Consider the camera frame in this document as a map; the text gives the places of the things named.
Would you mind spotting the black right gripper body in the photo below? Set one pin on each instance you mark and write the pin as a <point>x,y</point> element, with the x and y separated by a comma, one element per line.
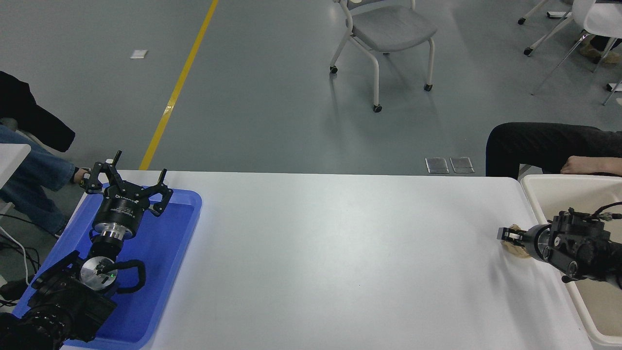
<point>531,240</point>

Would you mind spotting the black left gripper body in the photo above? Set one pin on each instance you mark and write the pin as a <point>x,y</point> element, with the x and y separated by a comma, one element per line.
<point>120,209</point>

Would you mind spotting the tan paper ball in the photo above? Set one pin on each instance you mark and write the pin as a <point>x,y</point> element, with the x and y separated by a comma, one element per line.
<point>517,250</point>

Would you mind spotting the person's hand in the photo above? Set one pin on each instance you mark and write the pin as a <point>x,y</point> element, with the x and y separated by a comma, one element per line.
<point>588,166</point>

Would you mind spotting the large pale bin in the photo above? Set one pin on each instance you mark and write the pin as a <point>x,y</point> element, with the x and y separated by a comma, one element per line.
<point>549,194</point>

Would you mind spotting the blue plastic tray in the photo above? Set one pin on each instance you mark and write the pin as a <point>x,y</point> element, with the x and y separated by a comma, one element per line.
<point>160,253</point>

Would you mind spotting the person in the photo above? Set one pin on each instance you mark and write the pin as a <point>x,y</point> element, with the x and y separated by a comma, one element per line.
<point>600,53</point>
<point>534,146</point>
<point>34,170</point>

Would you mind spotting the metal floor plate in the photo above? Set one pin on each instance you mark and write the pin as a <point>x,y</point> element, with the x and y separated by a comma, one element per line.
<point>436,165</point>
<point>461,165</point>

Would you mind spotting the white side table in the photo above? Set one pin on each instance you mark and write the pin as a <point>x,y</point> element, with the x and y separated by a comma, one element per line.
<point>12,163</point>

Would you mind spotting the white wheeled furniture base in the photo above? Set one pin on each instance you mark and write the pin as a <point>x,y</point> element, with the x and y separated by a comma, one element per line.
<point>546,34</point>

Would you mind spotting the white chair with metal legs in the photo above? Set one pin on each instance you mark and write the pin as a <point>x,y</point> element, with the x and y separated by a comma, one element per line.
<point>600,14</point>

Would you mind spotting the grey wheeled chair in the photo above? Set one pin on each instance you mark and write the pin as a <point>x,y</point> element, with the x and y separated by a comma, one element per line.
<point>388,26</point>

